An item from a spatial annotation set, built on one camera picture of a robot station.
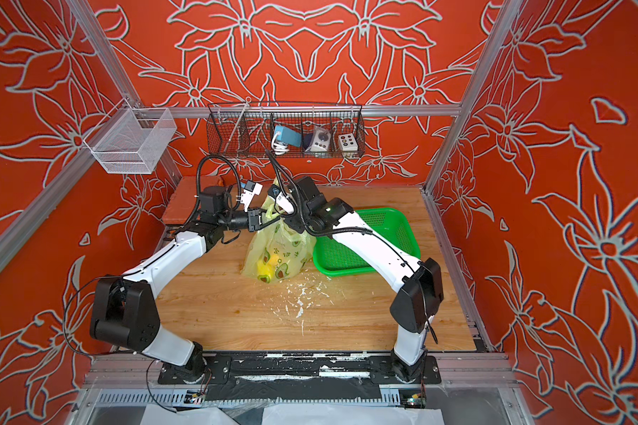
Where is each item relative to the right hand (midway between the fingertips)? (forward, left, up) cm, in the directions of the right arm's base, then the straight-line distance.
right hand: (286, 209), depth 78 cm
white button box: (+30, -20, +3) cm, 36 cm away
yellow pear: (-11, +8, -19) cm, 23 cm away
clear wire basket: (+26, +58, +7) cm, 64 cm away
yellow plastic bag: (-9, +3, -11) cm, 14 cm away
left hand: (-3, +2, -1) cm, 3 cm away
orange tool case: (+24, +50, -22) cm, 60 cm away
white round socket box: (+27, -10, +6) cm, 29 cm away
